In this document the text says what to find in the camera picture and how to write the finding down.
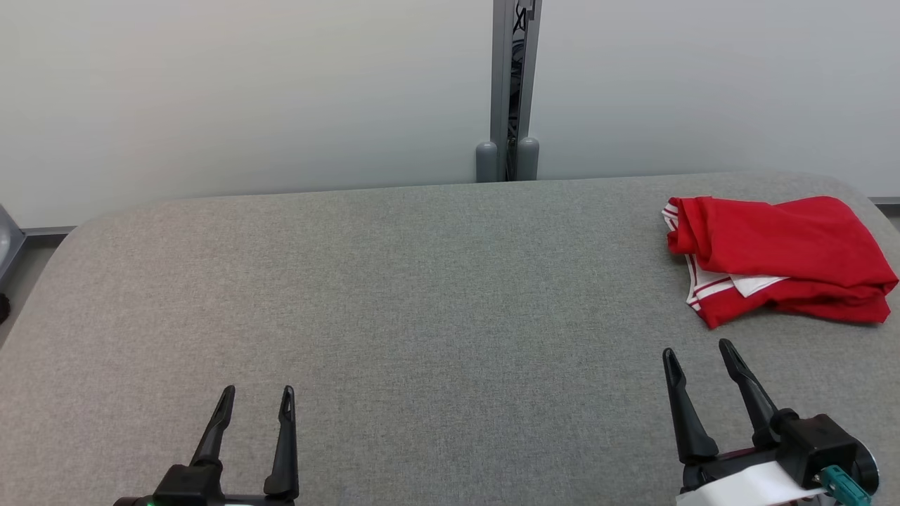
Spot grey frame with dark panel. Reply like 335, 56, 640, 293
0, 204, 27, 327

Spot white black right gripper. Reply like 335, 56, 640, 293
662, 339, 824, 506

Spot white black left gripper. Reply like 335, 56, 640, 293
112, 385, 300, 506

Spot black right cable teal plug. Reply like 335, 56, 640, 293
818, 465, 873, 506

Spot grey cylinder post foot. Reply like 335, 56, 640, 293
517, 137, 541, 182
475, 141, 499, 184

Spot grey metal wall post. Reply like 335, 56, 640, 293
490, 0, 543, 182

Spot red white shorts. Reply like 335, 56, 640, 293
661, 195, 899, 310

